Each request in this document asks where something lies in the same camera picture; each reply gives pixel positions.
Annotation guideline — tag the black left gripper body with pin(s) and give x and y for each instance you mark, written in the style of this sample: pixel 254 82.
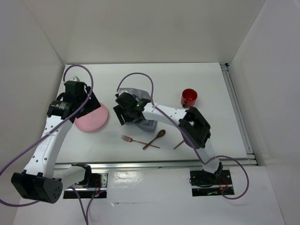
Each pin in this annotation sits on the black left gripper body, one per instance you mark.
pixel 92 104

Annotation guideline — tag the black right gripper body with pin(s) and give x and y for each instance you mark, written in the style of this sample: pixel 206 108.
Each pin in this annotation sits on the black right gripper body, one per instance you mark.
pixel 125 113

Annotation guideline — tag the grey cloth placemat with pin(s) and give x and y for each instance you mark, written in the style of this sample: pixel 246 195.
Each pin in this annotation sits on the grey cloth placemat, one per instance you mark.
pixel 143 123

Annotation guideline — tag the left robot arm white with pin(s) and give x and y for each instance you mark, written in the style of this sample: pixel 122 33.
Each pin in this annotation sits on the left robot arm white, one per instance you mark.
pixel 37 181

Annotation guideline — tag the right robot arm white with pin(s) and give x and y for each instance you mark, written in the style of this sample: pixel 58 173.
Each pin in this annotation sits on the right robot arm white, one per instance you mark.
pixel 194 128

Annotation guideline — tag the copper fork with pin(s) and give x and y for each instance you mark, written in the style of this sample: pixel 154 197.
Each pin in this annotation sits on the copper fork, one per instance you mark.
pixel 129 140

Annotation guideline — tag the pink plate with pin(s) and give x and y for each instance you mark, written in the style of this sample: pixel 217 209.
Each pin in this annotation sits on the pink plate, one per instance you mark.
pixel 93 120

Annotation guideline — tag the brown wooden spoon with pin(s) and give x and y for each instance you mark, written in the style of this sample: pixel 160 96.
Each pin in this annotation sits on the brown wooden spoon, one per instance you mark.
pixel 160 134

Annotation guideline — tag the red mug black handle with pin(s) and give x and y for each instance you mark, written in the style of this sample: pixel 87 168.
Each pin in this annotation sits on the red mug black handle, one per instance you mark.
pixel 188 98

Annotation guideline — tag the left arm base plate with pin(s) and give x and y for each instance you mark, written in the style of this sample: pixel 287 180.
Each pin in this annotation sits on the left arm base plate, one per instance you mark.
pixel 97 186

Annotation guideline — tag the aluminium rail front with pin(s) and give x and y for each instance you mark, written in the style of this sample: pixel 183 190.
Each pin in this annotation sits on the aluminium rail front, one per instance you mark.
pixel 250 161

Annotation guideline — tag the aluminium rail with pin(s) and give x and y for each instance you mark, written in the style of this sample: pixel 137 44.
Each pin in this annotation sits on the aluminium rail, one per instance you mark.
pixel 236 107
pixel 250 161

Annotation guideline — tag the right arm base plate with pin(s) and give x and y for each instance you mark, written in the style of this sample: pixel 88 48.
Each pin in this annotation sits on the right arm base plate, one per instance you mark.
pixel 203 185

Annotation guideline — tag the aluminium rail right side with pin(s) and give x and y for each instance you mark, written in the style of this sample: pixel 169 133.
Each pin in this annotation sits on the aluminium rail right side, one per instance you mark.
pixel 236 107

